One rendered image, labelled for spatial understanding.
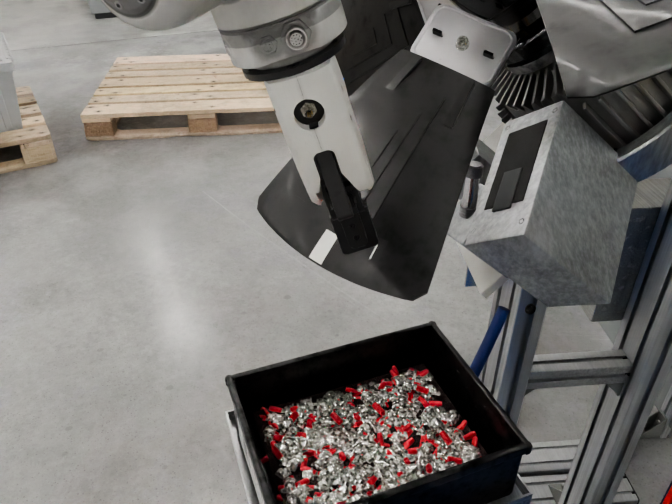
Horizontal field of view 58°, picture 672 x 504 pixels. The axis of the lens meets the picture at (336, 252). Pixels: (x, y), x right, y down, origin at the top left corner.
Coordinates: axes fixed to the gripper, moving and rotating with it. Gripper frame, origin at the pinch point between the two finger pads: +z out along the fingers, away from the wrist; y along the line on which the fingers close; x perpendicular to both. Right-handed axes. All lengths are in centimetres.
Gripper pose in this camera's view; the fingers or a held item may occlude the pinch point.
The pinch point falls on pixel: (354, 226)
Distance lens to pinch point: 50.7
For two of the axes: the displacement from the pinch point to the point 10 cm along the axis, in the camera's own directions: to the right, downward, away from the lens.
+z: 3.0, 7.7, 5.6
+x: -9.5, 2.9, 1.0
